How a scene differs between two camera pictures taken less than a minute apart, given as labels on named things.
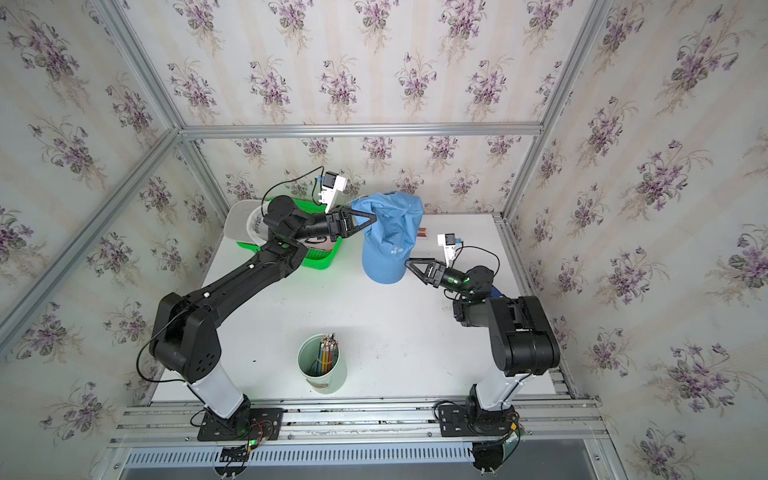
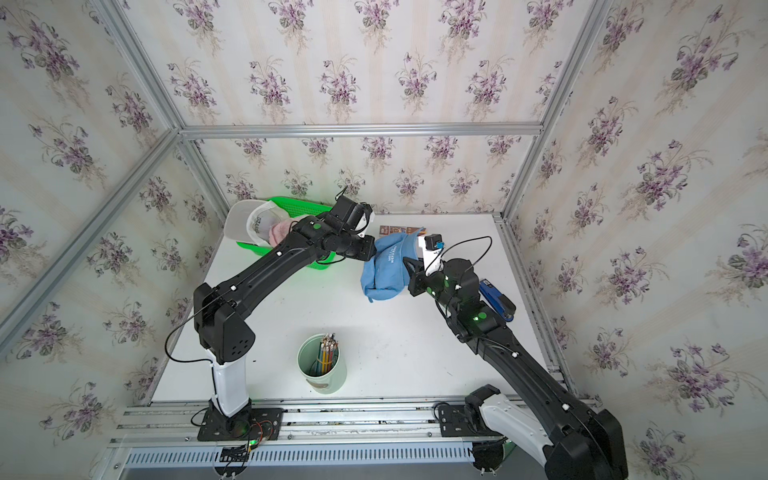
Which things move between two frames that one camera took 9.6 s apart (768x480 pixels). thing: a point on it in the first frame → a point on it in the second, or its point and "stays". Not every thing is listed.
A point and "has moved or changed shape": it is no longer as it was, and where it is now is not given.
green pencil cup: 330,382 stays
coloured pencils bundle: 327,355 stays
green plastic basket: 314,260 stays
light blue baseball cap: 388,242 has moved or changed shape
